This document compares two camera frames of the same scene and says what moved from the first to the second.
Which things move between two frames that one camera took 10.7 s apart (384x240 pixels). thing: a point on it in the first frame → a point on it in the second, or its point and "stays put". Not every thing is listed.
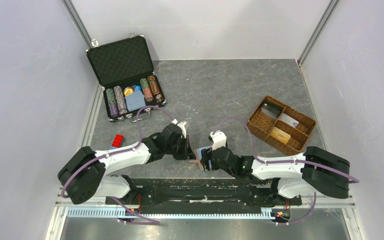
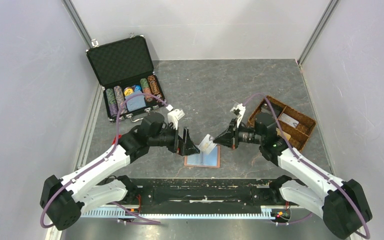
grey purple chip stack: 122,107 stays put
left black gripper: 190,154 → 178,145
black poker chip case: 125,72 stays put
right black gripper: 206,156 → 231,138
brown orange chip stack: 155,89 stays put
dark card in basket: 271,109 stays put
